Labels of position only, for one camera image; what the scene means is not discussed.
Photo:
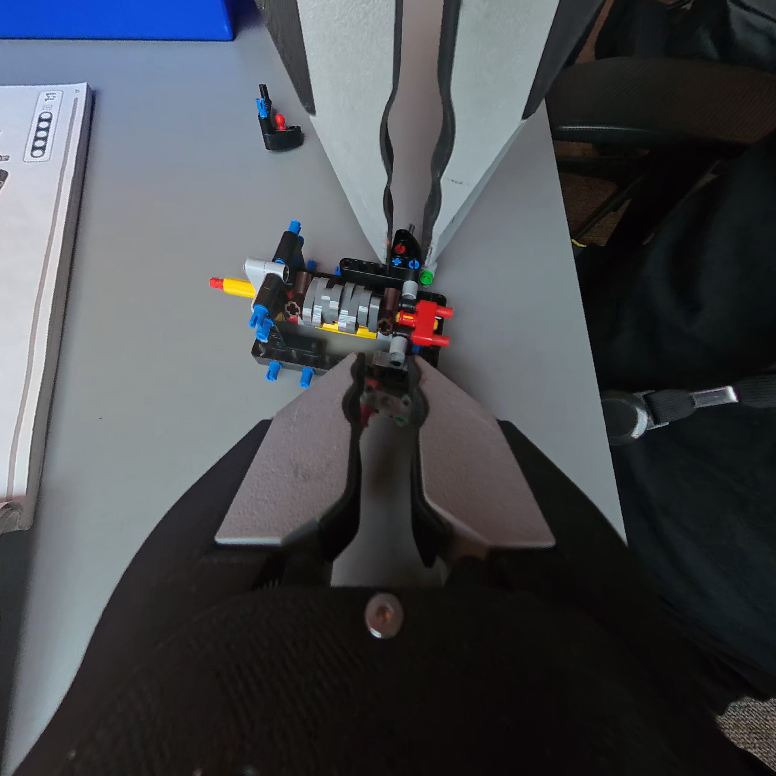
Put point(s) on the small black lego subassembly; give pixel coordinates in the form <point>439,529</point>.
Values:
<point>276,136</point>

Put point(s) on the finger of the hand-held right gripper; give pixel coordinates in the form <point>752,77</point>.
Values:
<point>491,91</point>
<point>345,91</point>

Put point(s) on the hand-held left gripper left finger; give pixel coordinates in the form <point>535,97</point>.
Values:
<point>285,479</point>

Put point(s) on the person's right forearm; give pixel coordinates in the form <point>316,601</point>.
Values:
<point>667,24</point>

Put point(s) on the black office chair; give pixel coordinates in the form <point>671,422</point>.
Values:
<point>655,97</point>

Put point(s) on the blue plastic bin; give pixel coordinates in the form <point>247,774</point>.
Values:
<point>121,18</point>

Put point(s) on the black lego frame assembly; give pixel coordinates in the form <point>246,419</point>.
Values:
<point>339,309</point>

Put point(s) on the white instruction booklet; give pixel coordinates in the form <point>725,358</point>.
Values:
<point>42,273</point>

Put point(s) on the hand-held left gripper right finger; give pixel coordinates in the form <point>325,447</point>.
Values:
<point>485,485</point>

